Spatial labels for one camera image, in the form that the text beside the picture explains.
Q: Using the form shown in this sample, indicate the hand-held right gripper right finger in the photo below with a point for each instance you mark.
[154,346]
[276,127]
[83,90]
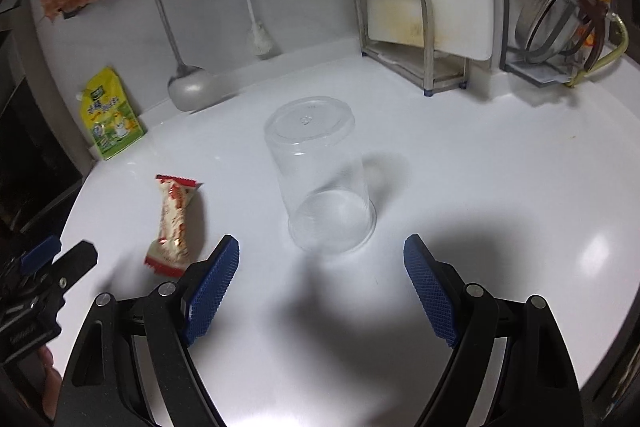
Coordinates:
[432,292]

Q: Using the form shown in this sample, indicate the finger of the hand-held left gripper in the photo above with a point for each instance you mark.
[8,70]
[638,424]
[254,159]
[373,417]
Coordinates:
[40,254]
[77,259]

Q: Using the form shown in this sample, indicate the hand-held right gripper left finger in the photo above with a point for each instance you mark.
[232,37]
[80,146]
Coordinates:
[210,292]

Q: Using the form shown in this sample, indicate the red and white snack wrapper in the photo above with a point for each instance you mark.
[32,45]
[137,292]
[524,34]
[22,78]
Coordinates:
[175,217]

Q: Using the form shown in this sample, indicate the clear plastic cup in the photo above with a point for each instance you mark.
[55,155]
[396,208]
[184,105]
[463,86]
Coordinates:
[310,147]

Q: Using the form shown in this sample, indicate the person's left hand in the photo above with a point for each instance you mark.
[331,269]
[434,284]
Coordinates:
[51,387]

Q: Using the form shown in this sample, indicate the yellow seasoning pouch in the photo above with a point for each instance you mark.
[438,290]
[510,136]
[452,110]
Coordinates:
[112,122]

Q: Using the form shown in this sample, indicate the steel spatula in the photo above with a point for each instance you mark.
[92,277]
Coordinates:
[187,89]

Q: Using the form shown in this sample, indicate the steel cutting board holder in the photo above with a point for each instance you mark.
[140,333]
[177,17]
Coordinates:
[425,32]

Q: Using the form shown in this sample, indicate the small steel pot lid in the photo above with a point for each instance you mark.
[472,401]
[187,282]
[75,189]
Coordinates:
[545,7]

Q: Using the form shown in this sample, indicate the red and yellow gas valve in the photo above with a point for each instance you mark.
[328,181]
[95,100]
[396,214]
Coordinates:
[595,14]

